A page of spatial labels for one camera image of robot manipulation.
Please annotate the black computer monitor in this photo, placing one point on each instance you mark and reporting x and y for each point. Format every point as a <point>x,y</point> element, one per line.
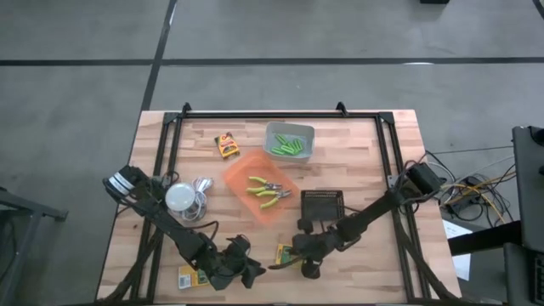
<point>529,183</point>

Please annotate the black frame clamp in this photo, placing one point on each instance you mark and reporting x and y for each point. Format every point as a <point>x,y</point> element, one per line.
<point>341,109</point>
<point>187,108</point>

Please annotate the black box on floor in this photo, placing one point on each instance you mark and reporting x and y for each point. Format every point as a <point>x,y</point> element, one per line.
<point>434,1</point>

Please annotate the yellow green crayon box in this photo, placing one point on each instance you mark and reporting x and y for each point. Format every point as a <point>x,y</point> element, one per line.
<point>282,251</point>
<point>189,278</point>

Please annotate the grey metal stand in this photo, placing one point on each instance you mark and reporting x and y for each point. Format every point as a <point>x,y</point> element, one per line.
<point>21,204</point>

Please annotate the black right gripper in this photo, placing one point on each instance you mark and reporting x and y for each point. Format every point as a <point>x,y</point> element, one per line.
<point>316,246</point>

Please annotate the black plastic mesh basket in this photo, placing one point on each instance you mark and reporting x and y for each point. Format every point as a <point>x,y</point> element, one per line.
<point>321,206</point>

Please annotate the yellow red crayon box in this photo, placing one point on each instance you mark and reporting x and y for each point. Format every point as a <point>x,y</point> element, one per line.
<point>227,145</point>

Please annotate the white dome lamp wooden base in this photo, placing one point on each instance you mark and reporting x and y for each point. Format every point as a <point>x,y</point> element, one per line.
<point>180,196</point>

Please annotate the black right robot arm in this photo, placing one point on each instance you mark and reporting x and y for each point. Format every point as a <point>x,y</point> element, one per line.
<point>370,210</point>

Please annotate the black workstation desk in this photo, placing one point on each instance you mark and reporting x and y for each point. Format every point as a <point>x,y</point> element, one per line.
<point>484,240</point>

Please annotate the orange translucent plastic bin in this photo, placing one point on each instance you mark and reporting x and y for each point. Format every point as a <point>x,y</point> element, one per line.
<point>242,170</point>

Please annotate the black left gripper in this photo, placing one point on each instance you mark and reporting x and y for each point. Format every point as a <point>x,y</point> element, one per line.
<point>225,265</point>

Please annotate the white paper sheet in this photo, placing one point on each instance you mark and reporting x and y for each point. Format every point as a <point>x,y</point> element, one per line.
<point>457,229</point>

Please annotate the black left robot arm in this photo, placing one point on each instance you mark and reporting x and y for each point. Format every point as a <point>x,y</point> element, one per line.
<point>170,225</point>

